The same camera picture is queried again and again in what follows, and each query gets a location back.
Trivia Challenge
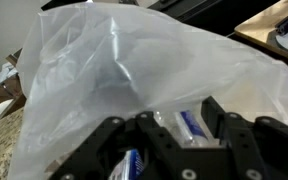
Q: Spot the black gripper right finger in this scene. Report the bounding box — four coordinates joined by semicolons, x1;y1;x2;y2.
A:
201;96;288;180

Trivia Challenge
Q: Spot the water bottle blue label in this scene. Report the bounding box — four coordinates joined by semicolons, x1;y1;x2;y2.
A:
109;149;144;180

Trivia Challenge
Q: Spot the translucent plastic bag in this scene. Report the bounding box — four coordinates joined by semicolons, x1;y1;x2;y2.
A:
8;2;288;180

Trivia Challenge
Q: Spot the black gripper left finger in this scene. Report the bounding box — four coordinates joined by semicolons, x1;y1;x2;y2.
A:
48;112;198;180

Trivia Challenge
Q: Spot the water bottle blue cap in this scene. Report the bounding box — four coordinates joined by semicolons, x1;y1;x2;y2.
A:
154;110;217;148

